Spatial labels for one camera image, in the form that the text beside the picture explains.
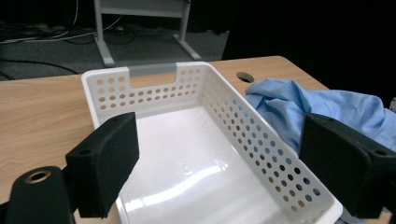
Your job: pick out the white perforated plastic basket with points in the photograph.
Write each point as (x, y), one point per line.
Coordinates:
(193, 155)

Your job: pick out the white metal table frame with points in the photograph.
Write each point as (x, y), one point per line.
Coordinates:
(101, 37)

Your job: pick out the light blue shirt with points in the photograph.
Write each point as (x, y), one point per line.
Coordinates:
(342, 102)

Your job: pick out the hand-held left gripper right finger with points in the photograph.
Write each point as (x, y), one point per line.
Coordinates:
(342, 165)

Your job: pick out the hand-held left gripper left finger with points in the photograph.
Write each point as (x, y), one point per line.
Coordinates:
(106, 165)

